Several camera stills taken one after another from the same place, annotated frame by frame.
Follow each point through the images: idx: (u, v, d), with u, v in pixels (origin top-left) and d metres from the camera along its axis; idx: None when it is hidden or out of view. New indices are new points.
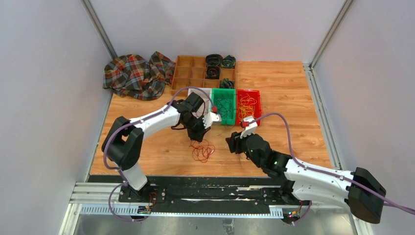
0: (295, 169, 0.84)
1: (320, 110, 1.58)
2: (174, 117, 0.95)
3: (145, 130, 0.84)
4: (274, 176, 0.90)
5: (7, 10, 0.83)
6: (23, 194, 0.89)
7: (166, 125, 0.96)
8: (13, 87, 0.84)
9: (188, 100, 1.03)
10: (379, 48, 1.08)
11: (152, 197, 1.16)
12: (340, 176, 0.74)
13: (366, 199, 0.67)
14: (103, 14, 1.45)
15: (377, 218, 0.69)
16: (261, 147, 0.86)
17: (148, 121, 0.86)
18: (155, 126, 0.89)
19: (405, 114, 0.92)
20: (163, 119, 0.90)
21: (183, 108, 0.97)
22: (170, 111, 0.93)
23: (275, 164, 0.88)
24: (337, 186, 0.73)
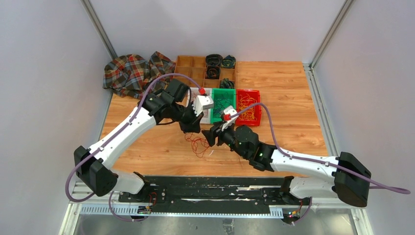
0: (281, 159, 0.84)
1: (320, 110, 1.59)
2: (151, 120, 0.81)
3: (109, 156, 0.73)
4: (260, 168, 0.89)
5: (8, 10, 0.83)
6: (23, 194, 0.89)
7: (143, 131, 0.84)
8: (13, 87, 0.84)
9: (168, 90, 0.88)
10: (379, 48, 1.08)
11: (152, 197, 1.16)
12: (326, 162, 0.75)
13: (352, 183, 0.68)
14: (103, 14, 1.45)
15: (364, 201, 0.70)
16: (250, 140, 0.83)
17: (111, 144, 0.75)
18: (124, 145, 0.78)
19: (405, 114, 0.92)
20: (129, 134, 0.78)
21: (159, 103, 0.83)
22: (139, 119, 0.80)
23: (261, 156, 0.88)
24: (324, 173, 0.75)
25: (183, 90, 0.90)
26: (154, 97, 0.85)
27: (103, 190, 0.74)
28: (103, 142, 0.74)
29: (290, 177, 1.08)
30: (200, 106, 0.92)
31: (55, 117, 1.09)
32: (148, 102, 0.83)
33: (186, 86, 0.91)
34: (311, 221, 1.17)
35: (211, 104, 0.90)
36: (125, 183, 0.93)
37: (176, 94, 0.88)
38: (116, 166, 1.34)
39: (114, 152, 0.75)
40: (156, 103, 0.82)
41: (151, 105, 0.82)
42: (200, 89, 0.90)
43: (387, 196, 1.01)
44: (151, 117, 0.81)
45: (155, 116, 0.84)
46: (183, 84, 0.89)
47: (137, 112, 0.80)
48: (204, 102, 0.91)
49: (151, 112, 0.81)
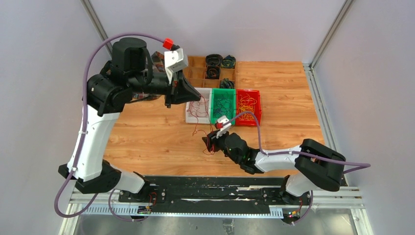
0: (261, 158, 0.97)
1: (320, 110, 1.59)
2: (104, 118, 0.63)
3: (87, 172, 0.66)
4: (251, 171, 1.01)
5: (7, 11, 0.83)
6: (23, 195, 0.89)
7: (110, 128, 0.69)
8: (13, 88, 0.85)
9: (114, 64, 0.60)
10: (379, 48, 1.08)
11: (152, 197, 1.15)
12: (289, 151, 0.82)
13: (314, 166, 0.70)
14: (103, 14, 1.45)
15: (336, 185, 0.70)
16: (239, 146, 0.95)
17: (81, 161, 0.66)
18: (96, 153, 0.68)
19: (404, 114, 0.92)
20: (92, 143, 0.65)
21: (105, 91, 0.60)
22: (91, 124, 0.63)
23: (249, 160, 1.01)
24: (290, 161, 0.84)
25: (137, 54, 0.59)
26: (99, 83, 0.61)
27: (106, 185, 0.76)
28: (73, 162, 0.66)
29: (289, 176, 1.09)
30: (167, 70, 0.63)
31: (55, 118, 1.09)
32: (92, 92, 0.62)
33: (137, 45, 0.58)
34: (310, 220, 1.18)
35: (179, 62, 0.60)
36: (126, 180, 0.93)
37: (126, 67, 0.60)
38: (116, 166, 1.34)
39: (89, 165, 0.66)
40: (101, 94, 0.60)
41: (98, 96, 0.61)
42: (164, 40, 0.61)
43: (386, 196, 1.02)
44: (103, 116, 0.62)
45: (110, 109, 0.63)
46: (129, 46, 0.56)
47: (85, 116, 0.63)
48: (169, 61, 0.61)
49: (101, 108, 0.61)
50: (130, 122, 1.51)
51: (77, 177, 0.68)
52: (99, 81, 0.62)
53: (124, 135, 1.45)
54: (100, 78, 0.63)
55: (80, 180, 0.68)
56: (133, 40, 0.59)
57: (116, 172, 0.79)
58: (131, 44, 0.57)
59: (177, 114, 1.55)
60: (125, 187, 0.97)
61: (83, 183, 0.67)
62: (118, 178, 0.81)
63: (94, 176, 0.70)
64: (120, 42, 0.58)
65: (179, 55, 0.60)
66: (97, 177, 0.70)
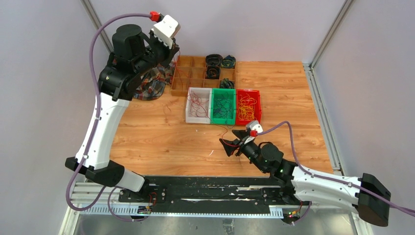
0: (302, 177, 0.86)
1: (320, 110, 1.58)
2: (119, 104, 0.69)
3: (98, 158, 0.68)
4: (281, 183, 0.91)
5: (8, 10, 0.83)
6: (23, 194, 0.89)
7: (119, 117, 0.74)
8: (14, 87, 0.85)
9: (118, 54, 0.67)
10: (379, 48, 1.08)
11: (152, 197, 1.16)
12: (349, 183, 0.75)
13: (376, 204, 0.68)
14: (103, 14, 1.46)
15: (385, 222, 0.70)
16: (277, 159, 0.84)
17: (93, 147, 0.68)
18: (106, 141, 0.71)
19: (405, 113, 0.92)
20: (103, 129, 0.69)
21: (118, 82, 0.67)
22: (105, 109, 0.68)
23: (281, 173, 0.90)
24: (346, 193, 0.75)
25: (136, 41, 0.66)
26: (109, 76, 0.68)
27: (113, 178, 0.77)
28: (84, 150, 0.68)
29: None
30: (168, 40, 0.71)
31: (55, 118, 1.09)
32: (106, 82, 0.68)
33: (133, 33, 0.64)
34: (311, 221, 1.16)
35: (175, 25, 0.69)
36: (127, 179, 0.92)
37: (129, 56, 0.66)
38: None
39: (100, 152, 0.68)
40: (115, 82, 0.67)
41: (111, 86, 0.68)
42: (152, 14, 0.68)
43: None
44: (117, 101, 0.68)
45: (123, 96, 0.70)
46: (127, 35, 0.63)
47: (99, 102, 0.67)
48: (169, 31, 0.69)
49: (115, 96, 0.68)
50: (130, 122, 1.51)
51: (87, 166, 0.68)
52: (111, 70, 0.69)
53: (124, 135, 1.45)
54: (107, 70, 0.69)
55: (90, 169, 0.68)
56: (128, 30, 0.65)
57: (120, 167, 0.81)
58: (128, 34, 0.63)
59: (177, 114, 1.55)
60: (125, 186, 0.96)
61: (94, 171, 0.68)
62: (123, 172, 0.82)
63: (103, 166, 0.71)
64: (119, 33, 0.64)
65: (171, 20, 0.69)
66: (105, 167, 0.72)
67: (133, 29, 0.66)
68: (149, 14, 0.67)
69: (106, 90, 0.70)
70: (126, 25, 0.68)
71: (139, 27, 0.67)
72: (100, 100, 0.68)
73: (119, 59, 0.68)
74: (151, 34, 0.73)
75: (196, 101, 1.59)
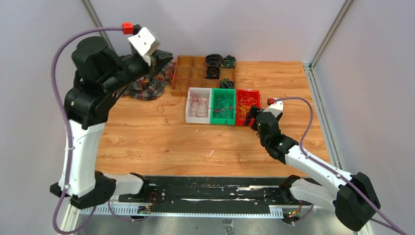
0: (297, 155, 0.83)
1: (320, 110, 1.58)
2: (90, 131, 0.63)
3: (80, 187, 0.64)
4: (274, 155, 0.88)
5: (8, 10, 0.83)
6: (23, 194, 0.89)
7: (99, 137, 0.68)
8: (13, 87, 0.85)
9: (82, 74, 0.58)
10: (379, 48, 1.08)
11: (152, 197, 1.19)
12: (338, 174, 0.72)
13: (355, 203, 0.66)
14: (103, 14, 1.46)
15: (358, 225, 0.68)
16: (268, 122, 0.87)
17: (73, 176, 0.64)
18: (88, 164, 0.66)
19: (405, 113, 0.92)
20: (80, 157, 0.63)
21: (84, 106, 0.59)
22: (77, 138, 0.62)
23: (279, 145, 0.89)
24: (331, 182, 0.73)
25: (102, 58, 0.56)
26: (77, 98, 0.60)
27: (104, 196, 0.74)
28: (64, 179, 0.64)
29: (296, 176, 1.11)
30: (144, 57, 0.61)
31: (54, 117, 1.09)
32: (74, 107, 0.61)
33: (97, 49, 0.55)
34: (311, 221, 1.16)
35: (151, 41, 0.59)
36: (123, 186, 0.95)
37: (96, 76, 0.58)
38: (115, 166, 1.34)
39: (82, 180, 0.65)
40: (81, 106, 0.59)
41: (80, 110, 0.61)
42: (124, 27, 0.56)
43: (386, 194, 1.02)
44: (88, 129, 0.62)
45: (95, 119, 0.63)
46: (89, 53, 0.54)
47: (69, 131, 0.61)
48: (143, 48, 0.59)
49: (84, 121, 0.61)
50: (130, 122, 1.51)
51: (71, 194, 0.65)
52: (77, 92, 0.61)
53: (124, 135, 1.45)
54: (76, 92, 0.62)
55: (74, 197, 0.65)
56: (93, 45, 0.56)
57: (111, 182, 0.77)
58: (90, 51, 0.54)
59: (177, 114, 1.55)
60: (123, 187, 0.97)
61: (79, 199, 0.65)
62: (114, 187, 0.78)
63: (90, 189, 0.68)
64: (80, 50, 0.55)
65: (148, 35, 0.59)
66: (92, 190, 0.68)
67: (98, 44, 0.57)
68: (121, 26, 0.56)
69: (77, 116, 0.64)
70: (89, 39, 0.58)
71: (105, 42, 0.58)
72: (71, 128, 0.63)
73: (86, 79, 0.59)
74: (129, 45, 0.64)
75: (196, 101, 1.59)
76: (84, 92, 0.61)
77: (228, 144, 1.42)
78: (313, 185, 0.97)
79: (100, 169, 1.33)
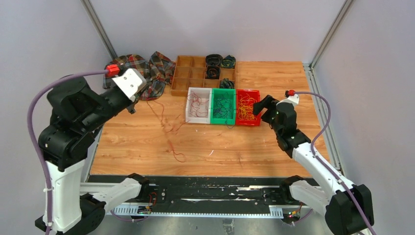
0: (305, 152, 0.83)
1: (320, 110, 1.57)
2: (68, 172, 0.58)
3: (63, 224, 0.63)
4: (283, 146, 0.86)
5: (9, 10, 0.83)
6: (22, 194, 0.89)
7: (79, 172, 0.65)
8: (13, 86, 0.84)
9: (58, 113, 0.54)
10: (379, 48, 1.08)
11: (152, 197, 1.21)
12: (340, 179, 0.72)
13: (347, 211, 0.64)
14: (103, 14, 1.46)
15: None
16: (288, 113, 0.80)
17: (55, 214, 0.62)
18: (70, 201, 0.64)
19: (405, 113, 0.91)
20: (59, 199, 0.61)
21: (58, 148, 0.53)
22: (55, 180, 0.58)
23: (291, 138, 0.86)
24: (330, 185, 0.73)
25: (81, 98, 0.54)
26: (51, 139, 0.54)
27: (91, 222, 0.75)
28: (47, 217, 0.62)
29: (297, 176, 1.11)
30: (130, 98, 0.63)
31: None
32: (48, 149, 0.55)
33: (75, 88, 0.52)
34: (312, 221, 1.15)
35: (138, 83, 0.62)
36: (118, 197, 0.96)
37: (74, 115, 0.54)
38: (115, 166, 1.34)
39: (65, 217, 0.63)
40: (56, 148, 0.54)
41: (54, 152, 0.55)
42: (109, 69, 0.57)
43: (386, 194, 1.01)
44: (65, 171, 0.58)
45: (72, 160, 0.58)
46: (66, 94, 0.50)
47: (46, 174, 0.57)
48: (130, 90, 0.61)
49: (60, 163, 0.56)
50: (130, 122, 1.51)
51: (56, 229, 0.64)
52: (52, 132, 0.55)
53: (124, 135, 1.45)
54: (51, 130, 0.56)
55: (58, 232, 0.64)
56: (70, 84, 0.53)
57: (100, 208, 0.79)
58: (67, 91, 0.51)
59: (177, 114, 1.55)
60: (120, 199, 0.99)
61: (63, 234, 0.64)
62: (101, 213, 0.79)
63: (75, 222, 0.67)
64: (57, 90, 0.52)
65: (134, 78, 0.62)
66: (77, 223, 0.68)
67: (76, 82, 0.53)
68: (105, 68, 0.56)
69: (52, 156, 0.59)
70: None
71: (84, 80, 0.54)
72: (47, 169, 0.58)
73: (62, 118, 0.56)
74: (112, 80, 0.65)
75: (196, 101, 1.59)
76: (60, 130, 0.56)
77: (228, 145, 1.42)
78: (312, 188, 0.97)
79: (100, 169, 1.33)
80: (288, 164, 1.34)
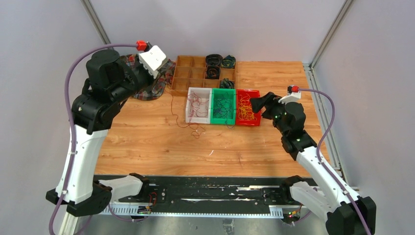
0: (310, 157, 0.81)
1: (320, 110, 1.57)
2: (94, 136, 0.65)
3: (78, 193, 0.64)
4: (288, 148, 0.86)
5: (9, 11, 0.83)
6: (24, 194, 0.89)
7: (100, 147, 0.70)
8: (14, 87, 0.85)
9: (93, 82, 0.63)
10: (379, 48, 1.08)
11: (152, 197, 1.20)
12: (346, 190, 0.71)
13: (350, 223, 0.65)
14: (103, 14, 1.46)
15: None
16: (296, 115, 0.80)
17: (71, 182, 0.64)
18: (87, 172, 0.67)
19: (405, 114, 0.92)
20: (81, 162, 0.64)
21: (91, 112, 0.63)
22: (81, 142, 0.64)
23: (297, 140, 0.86)
24: (335, 195, 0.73)
25: (114, 67, 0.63)
26: (85, 104, 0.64)
27: (99, 204, 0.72)
28: (63, 185, 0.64)
29: (297, 176, 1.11)
30: (153, 72, 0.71)
31: (53, 117, 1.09)
32: (80, 113, 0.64)
33: (110, 59, 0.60)
34: (311, 221, 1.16)
35: (162, 58, 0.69)
36: (122, 190, 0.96)
37: (106, 84, 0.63)
38: (115, 166, 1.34)
39: (80, 187, 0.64)
40: (88, 113, 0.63)
41: (85, 116, 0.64)
42: (138, 44, 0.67)
43: (385, 195, 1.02)
44: (93, 134, 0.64)
45: (99, 127, 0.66)
46: (103, 63, 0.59)
47: (74, 135, 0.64)
48: (155, 63, 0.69)
49: (89, 127, 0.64)
50: (130, 122, 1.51)
51: (68, 201, 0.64)
52: (84, 100, 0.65)
53: (124, 135, 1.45)
54: (84, 97, 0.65)
55: (71, 203, 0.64)
56: (106, 56, 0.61)
57: (106, 190, 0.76)
58: (103, 61, 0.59)
59: (177, 114, 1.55)
60: (122, 191, 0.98)
61: (75, 205, 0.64)
62: (109, 197, 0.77)
63: (86, 197, 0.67)
64: (94, 59, 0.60)
65: (159, 53, 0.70)
66: (89, 198, 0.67)
67: (110, 54, 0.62)
68: (135, 43, 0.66)
69: (80, 122, 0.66)
70: (103, 50, 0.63)
71: (117, 53, 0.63)
72: (75, 133, 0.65)
73: (95, 86, 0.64)
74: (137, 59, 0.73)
75: (196, 101, 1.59)
76: (92, 99, 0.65)
77: (228, 145, 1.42)
78: (313, 191, 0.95)
79: (100, 169, 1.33)
80: (288, 164, 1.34)
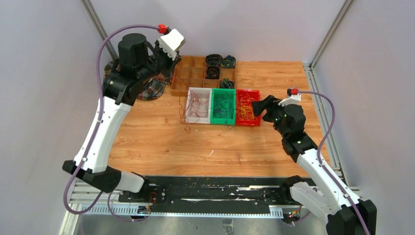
0: (311, 159, 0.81)
1: (320, 110, 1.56)
2: (121, 107, 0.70)
3: (96, 162, 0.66)
4: (289, 150, 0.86)
5: (8, 11, 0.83)
6: (23, 195, 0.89)
7: (118, 125, 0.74)
8: (14, 88, 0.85)
9: (122, 60, 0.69)
10: (379, 48, 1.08)
11: (152, 197, 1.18)
12: (346, 194, 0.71)
13: (351, 226, 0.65)
14: (102, 14, 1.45)
15: None
16: (296, 117, 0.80)
17: (92, 150, 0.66)
18: (106, 144, 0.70)
19: (404, 114, 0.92)
20: (105, 131, 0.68)
21: (121, 87, 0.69)
22: (107, 112, 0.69)
23: (297, 143, 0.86)
24: (335, 198, 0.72)
25: (141, 48, 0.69)
26: (114, 80, 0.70)
27: (109, 184, 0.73)
28: (84, 152, 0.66)
29: (297, 176, 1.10)
30: (172, 52, 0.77)
31: (53, 118, 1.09)
32: (109, 88, 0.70)
33: (139, 40, 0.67)
34: (311, 221, 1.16)
35: (180, 38, 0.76)
36: (126, 182, 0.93)
37: (133, 62, 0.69)
38: (115, 166, 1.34)
39: (99, 156, 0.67)
40: (118, 88, 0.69)
41: (115, 91, 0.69)
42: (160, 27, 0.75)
43: (384, 195, 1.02)
44: (120, 105, 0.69)
45: (126, 100, 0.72)
46: (133, 43, 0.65)
47: (102, 105, 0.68)
48: (175, 42, 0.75)
49: (118, 98, 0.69)
50: (130, 122, 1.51)
51: (84, 169, 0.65)
52: (114, 77, 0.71)
53: (124, 135, 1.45)
54: (112, 75, 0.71)
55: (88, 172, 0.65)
56: (134, 37, 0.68)
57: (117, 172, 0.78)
58: (133, 41, 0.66)
59: (177, 114, 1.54)
60: (126, 185, 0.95)
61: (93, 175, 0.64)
62: (118, 179, 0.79)
63: (102, 170, 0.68)
64: (124, 40, 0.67)
65: (177, 35, 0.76)
66: (103, 171, 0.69)
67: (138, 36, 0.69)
68: (158, 27, 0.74)
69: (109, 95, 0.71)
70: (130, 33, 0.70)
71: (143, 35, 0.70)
72: (103, 104, 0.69)
73: (124, 65, 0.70)
74: (156, 44, 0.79)
75: (196, 101, 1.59)
76: (120, 76, 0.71)
77: (228, 144, 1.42)
78: (313, 192, 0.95)
79: None
80: (288, 164, 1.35)
